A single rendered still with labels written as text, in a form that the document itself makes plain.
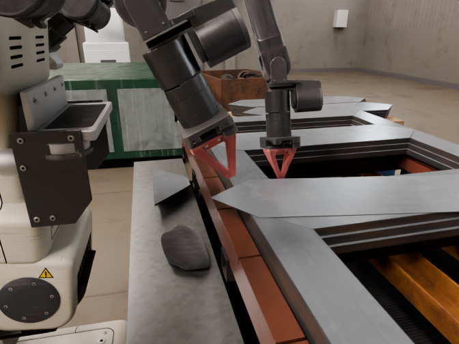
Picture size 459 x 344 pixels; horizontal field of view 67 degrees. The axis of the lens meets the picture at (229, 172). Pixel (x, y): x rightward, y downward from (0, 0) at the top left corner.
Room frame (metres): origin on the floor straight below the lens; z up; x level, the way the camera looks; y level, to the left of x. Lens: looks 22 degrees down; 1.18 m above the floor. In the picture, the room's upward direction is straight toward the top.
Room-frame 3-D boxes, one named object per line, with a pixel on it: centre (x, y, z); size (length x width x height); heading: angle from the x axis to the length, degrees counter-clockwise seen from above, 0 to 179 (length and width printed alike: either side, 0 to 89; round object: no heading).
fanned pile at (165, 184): (1.10, 0.20, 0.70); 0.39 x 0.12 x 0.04; 14
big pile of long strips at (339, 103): (1.73, -0.40, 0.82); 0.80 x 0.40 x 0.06; 104
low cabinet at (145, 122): (3.82, 1.53, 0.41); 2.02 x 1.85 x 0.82; 101
